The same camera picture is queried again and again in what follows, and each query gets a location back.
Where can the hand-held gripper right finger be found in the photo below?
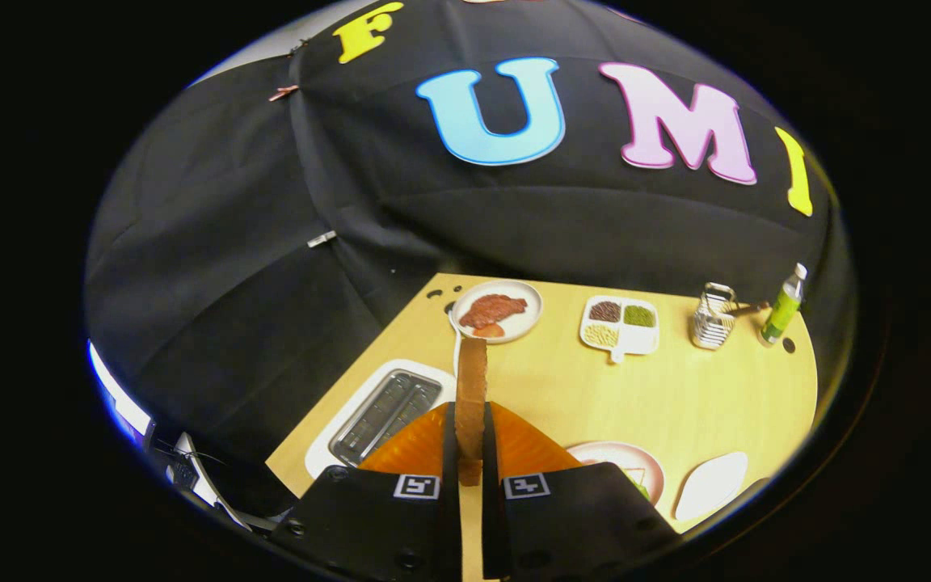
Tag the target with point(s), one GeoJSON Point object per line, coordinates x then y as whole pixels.
{"type": "Point", "coordinates": [490, 461]}

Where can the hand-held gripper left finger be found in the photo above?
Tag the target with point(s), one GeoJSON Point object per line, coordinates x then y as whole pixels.
{"type": "Point", "coordinates": [450, 453]}

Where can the toasted bread slice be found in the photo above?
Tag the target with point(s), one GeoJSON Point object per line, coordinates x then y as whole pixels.
{"type": "Point", "coordinates": [471, 404]}

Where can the green lettuce leaf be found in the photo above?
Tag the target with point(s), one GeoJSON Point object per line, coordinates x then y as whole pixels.
{"type": "Point", "coordinates": [635, 483]}

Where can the white toaster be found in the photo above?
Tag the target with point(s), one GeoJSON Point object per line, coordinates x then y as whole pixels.
{"type": "Point", "coordinates": [385, 412]}

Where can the pink round plate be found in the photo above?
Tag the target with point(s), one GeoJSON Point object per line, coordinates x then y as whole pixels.
{"type": "Point", "coordinates": [595, 453]}

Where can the white oval dish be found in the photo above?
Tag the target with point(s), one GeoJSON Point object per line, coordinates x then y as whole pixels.
{"type": "Point", "coordinates": [526, 323]}

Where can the red-brown meat piece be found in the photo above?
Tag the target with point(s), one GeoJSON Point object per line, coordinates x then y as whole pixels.
{"type": "Point", "coordinates": [494, 309]}

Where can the white divided dish with beans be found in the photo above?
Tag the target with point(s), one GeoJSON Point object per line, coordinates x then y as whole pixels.
{"type": "Point", "coordinates": [623, 343]}

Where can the white square plate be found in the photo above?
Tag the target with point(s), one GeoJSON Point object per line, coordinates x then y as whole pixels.
{"type": "Point", "coordinates": [712, 485]}

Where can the black backdrop cloth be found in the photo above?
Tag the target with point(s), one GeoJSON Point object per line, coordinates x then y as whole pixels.
{"type": "Point", "coordinates": [271, 283]}

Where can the white clip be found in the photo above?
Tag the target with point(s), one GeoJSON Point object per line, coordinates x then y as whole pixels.
{"type": "Point", "coordinates": [322, 238]}

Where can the metal utensil holder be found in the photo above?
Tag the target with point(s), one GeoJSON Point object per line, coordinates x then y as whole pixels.
{"type": "Point", "coordinates": [712, 327]}

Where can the green-label plastic bottle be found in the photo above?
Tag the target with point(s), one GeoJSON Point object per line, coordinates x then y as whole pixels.
{"type": "Point", "coordinates": [781, 311]}

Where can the pink clip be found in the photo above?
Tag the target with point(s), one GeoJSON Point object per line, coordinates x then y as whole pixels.
{"type": "Point", "coordinates": [284, 92]}

